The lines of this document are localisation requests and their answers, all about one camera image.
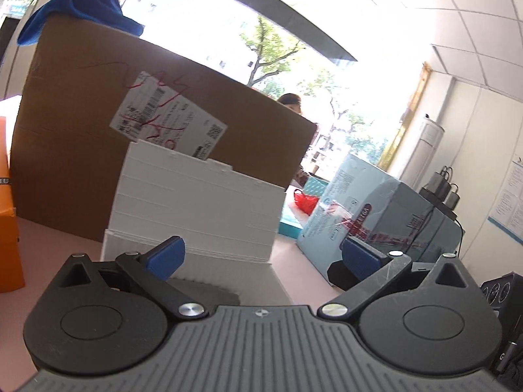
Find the teal flat box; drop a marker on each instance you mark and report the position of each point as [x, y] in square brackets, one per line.
[293, 220]

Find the orange box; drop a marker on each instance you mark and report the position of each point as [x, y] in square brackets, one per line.
[11, 271]

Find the large brown cardboard box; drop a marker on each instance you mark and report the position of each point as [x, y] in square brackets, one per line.
[65, 157]

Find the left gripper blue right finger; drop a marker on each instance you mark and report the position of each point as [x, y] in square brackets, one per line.
[377, 274]

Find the black power adapters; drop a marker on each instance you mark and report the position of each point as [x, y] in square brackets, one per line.
[441, 189]

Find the blue cloth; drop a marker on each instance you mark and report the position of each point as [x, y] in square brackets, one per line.
[103, 12]

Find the red plastic bag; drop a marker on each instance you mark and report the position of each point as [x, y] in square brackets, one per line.
[305, 203]

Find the woman in patterned top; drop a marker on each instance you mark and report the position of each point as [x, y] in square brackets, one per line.
[293, 102]

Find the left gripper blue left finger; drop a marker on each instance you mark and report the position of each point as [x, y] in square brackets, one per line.
[148, 276]

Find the white ribbed storage box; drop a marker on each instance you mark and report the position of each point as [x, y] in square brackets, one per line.
[228, 220]

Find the light blue cardboard box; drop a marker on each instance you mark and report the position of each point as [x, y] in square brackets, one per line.
[369, 204]

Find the wall poster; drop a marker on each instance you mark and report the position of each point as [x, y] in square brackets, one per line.
[506, 213]

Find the white air conditioner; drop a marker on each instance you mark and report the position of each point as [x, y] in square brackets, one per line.
[422, 154]

